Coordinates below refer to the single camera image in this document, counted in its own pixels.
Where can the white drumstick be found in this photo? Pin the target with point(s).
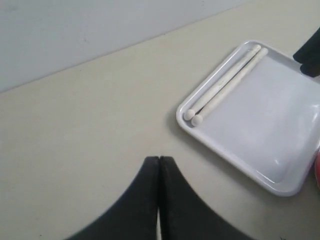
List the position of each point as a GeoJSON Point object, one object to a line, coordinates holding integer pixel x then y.
{"type": "Point", "coordinates": [213, 90]}
{"type": "Point", "coordinates": [228, 88]}

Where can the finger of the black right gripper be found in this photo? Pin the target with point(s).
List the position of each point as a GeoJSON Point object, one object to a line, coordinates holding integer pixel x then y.
{"type": "Point", "coordinates": [310, 49]}
{"type": "Point", "coordinates": [310, 69]}

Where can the red small drum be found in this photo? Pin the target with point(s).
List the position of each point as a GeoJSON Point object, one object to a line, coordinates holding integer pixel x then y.
{"type": "Point", "coordinates": [316, 170]}

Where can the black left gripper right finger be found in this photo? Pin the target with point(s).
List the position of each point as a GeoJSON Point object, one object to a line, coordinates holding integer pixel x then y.
{"type": "Point", "coordinates": [183, 214]}

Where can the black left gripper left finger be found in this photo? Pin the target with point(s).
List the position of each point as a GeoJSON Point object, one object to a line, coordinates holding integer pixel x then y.
{"type": "Point", "coordinates": [134, 215]}

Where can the white plastic tray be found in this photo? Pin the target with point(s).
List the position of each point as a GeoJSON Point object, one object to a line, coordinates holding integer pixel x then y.
{"type": "Point", "coordinates": [268, 127]}

